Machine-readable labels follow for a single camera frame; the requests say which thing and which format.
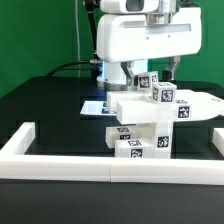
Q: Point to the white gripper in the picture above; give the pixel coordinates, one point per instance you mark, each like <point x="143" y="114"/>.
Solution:
<point x="133" y="30"/>

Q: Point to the white sheet with tags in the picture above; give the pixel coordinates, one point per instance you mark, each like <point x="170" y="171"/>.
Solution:
<point x="96" y="108"/>

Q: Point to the white chair seat part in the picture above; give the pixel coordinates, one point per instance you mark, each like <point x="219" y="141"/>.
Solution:
<point x="160" y="136"/>

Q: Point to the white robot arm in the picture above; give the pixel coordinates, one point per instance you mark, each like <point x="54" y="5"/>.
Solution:
<point x="112" y="76"/>

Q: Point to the white chair back frame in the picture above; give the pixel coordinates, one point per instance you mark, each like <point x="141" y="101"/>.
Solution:
<point x="139" y="108"/>

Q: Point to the white tagged cube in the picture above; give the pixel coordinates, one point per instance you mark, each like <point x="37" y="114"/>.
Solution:
<point x="146" y="79"/>
<point x="163" y="92"/>

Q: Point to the white U-shaped fence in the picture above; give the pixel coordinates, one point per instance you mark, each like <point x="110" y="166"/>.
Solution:
<point x="15" y="163"/>

